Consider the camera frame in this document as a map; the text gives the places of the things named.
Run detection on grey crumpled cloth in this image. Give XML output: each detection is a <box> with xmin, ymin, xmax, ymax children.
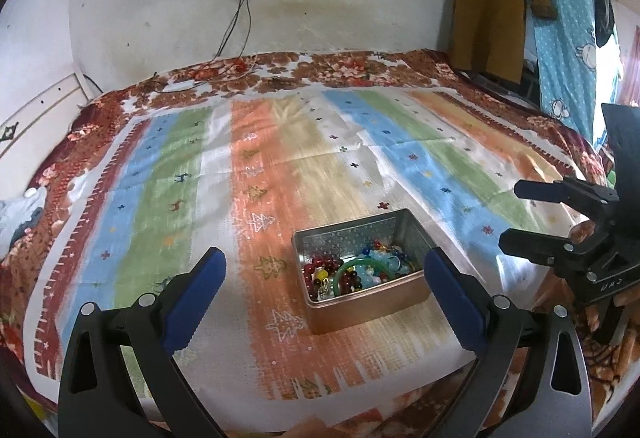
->
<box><xmin>0</xmin><ymin>188</ymin><xmax>48</xmax><ymax>264</ymax></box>

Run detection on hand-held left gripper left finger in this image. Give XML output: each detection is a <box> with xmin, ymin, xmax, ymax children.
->
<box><xmin>57</xmin><ymin>247</ymin><xmax>227</xmax><ymax>438</ymax></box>

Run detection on silver metal tin box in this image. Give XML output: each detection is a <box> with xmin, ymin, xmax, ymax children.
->
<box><xmin>291</xmin><ymin>208</ymin><xmax>439</xmax><ymax>335</ymax></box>

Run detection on blue dotted printed sheet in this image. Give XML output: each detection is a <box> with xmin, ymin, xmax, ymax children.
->
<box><xmin>520</xmin><ymin>0</ymin><xmax>608</xmax><ymax>139</ymax></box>

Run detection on dark red bead bracelet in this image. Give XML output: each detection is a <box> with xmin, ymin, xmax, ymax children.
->
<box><xmin>301</xmin><ymin>254</ymin><xmax>346</xmax><ymax>299</ymax></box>

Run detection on amber bead bracelet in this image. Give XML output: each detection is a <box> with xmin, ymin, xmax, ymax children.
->
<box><xmin>315</xmin><ymin>268</ymin><xmax>363</xmax><ymax>293</ymax></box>

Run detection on black power cable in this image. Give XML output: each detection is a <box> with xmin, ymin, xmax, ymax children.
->
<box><xmin>239</xmin><ymin>0</ymin><xmax>253</xmax><ymax>60</ymax></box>
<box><xmin>212</xmin><ymin>0</ymin><xmax>242</xmax><ymax>64</ymax></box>

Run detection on striped patterned mat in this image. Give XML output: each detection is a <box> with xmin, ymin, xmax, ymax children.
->
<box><xmin>25</xmin><ymin>88</ymin><xmax>591</xmax><ymax>419</ymax></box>

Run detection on light blue bead bracelet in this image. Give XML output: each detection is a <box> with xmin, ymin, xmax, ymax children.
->
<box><xmin>367</xmin><ymin>252</ymin><xmax>416</xmax><ymax>286</ymax></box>

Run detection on pink curtain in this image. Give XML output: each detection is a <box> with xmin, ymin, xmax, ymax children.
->
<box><xmin>617</xmin><ymin>26</ymin><xmax>640</xmax><ymax>109</ymax></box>

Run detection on thin black cable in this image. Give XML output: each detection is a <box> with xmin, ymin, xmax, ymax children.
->
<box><xmin>79</xmin><ymin>72</ymin><xmax>104</xmax><ymax>95</ymax></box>

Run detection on green jade bangle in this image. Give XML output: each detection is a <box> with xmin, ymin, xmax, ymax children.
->
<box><xmin>334</xmin><ymin>258</ymin><xmax>396</xmax><ymax>294</ymax></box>

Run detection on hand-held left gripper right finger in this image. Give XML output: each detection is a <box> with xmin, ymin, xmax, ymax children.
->
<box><xmin>424</xmin><ymin>248</ymin><xmax>593</xmax><ymax>438</ymax></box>

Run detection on dark bedside furniture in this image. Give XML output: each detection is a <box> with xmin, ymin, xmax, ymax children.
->
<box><xmin>465</xmin><ymin>61</ymin><xmax>543</xmax><ymax>106</ymax></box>

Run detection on white wooden headboard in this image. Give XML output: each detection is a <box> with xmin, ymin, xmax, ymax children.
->
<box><xmin>0</xmin><ymin>71</ymin><xmax>103</xmax><ymax>169</ymax></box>

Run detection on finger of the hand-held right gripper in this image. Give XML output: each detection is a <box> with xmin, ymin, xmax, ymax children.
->
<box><xmin>498</xmin><ymin>227</ymin><xmax>608</xmax><ymax>279</ymax></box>
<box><xmin>514</xmin><ymin>177</ymin><xmax>621</xmax><ymax>219</ymax></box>

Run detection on multicolour bead bracelet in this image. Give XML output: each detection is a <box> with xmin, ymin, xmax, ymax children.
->
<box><xmin>360</xmin><ymin>241</ymin><xmax>401</xmax><ymax>260</ymax></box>

